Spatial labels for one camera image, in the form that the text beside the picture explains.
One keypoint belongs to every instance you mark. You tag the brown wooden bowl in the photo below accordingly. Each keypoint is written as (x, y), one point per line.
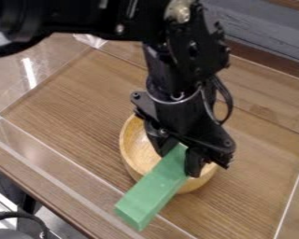
(140, 158)

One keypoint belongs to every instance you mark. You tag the clear acrylic tray wall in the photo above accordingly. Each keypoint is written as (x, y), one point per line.
(63, 107)

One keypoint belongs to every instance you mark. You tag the clear acrylic corner bracket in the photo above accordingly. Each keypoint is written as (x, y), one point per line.
(91, 40)

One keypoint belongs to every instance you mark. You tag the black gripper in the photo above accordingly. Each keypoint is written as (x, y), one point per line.
(185, 121)

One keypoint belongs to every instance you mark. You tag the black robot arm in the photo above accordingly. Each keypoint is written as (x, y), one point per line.
(185, 51)

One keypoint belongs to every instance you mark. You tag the green rectangular block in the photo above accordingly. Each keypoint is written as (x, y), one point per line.
(152, 192)

